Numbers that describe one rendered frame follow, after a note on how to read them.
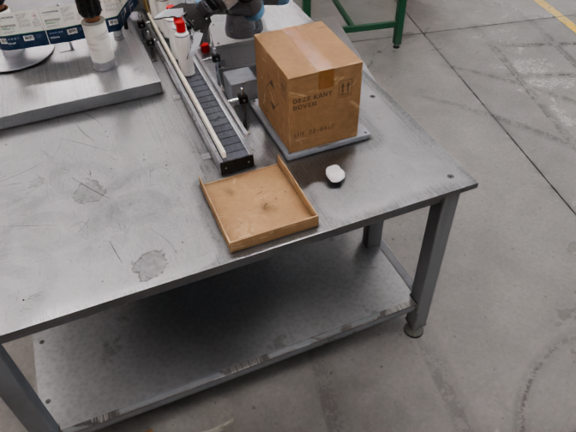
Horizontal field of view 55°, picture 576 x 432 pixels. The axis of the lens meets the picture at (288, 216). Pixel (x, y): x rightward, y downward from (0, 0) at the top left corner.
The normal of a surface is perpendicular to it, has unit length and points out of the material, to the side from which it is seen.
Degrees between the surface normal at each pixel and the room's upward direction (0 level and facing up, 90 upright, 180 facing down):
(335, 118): 90
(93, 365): 1
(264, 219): 0
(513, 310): 0
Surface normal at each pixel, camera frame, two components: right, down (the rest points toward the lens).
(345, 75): 0.37, 0.64
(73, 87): -0.02, -0.71
